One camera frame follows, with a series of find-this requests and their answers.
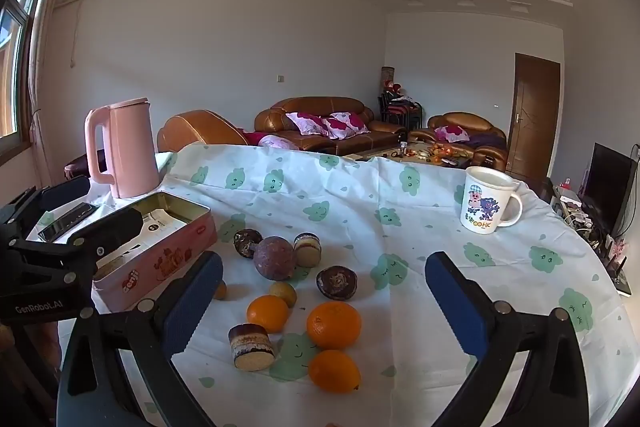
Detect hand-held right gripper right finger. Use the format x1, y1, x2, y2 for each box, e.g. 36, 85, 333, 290
425, 251, 590, 427

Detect brown leather three-seat sofa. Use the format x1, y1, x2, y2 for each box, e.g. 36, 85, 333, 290
254, 96, 407, 155

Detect chocolate coated cake roll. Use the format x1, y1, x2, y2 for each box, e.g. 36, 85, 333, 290
293, 232, 322, 269
228, 323, 277, 372

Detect white cartoon print mug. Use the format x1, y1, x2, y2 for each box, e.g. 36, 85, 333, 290
460, 166, 523, 234

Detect window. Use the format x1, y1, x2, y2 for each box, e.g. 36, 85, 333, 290
0, 0, 46, 138

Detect purple passion fruit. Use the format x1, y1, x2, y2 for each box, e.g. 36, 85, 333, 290
252, 236, 296, 282

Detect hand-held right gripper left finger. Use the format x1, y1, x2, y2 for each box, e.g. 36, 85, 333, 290
66, 251, 224, 397

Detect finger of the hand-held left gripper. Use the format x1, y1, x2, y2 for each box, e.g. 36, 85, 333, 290
0, 176, 92, 240
0, 208, 143, 295

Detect black remote control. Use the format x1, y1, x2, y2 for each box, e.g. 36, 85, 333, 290
37, 203, 96, 242

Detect stacked dark chairs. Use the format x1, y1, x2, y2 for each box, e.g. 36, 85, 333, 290
378, 89, 423, 130

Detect dark purple stool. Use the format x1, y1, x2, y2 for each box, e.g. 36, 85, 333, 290
65, 152, 108, 182

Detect pink tin box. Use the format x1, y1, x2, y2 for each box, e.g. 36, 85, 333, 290
91, 191, 219, 312

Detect cluttered television stand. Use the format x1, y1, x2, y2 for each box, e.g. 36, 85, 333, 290
550, 179, 633, 298

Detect brown wooden door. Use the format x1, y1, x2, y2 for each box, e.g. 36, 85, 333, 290
506, 53, 562, 182

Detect purple blanket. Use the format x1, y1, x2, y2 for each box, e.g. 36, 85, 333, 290
467, 132, 507, 150

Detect light curtain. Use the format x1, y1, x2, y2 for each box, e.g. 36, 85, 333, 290
27, 0, 76, 148

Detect orange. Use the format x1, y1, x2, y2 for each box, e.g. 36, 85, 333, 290
308, 349, 362, 394
306, 301, 362, 350
246, 294, 291, 334

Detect black television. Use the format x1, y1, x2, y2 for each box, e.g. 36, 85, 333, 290
582, 143, 638, 238

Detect pink pillow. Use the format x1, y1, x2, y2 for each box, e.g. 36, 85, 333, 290
257, 134, 301, 151

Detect brown leather armchair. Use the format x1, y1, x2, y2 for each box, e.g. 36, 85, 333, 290
157, 110, 251, 154

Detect glass coffee table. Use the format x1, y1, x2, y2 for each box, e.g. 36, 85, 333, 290
345, 142, 481, 170

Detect white tablecloth with green clouds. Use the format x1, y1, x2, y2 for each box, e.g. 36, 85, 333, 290
25, 142, 633, 427

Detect pink electric kettle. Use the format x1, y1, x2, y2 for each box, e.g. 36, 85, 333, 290
84, 97, 162, 199

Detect pink flowered cushion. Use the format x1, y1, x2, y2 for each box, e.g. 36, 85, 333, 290
322, 112, 370, 140
286, 112, 331, 136
435, 124, 471, 144

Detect brown leather two-seat sofa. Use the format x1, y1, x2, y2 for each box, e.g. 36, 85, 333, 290
410, 111, 507, 170

